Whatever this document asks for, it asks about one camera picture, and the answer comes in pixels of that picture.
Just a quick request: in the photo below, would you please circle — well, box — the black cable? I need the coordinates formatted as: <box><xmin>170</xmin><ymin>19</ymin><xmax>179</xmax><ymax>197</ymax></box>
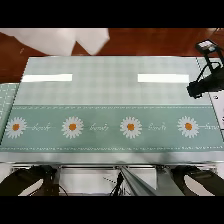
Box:
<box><xmin>109</xmin><ymin>171</ymin><xmax>126</xmax><ymax>197</ymax></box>

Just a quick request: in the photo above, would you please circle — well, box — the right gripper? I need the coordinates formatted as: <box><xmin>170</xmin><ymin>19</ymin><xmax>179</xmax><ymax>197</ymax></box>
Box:
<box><xmin>186</xmin><ymin>69</ymin><xmax>219</xmax><ymax>99</ymax></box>

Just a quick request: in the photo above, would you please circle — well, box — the silver frame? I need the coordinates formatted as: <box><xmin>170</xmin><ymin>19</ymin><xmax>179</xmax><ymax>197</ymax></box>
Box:
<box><xmin>0</xmin><ymin>161</ymin><xmax>224</xmax><ymax>197</ymax></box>

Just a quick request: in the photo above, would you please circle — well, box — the white T-shirt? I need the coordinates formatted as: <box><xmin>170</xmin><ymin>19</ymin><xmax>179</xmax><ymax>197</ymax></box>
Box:
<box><xmin>0</xmin><ymin>28</ymin><xmax>111</xmax><ymax>57</ymax></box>

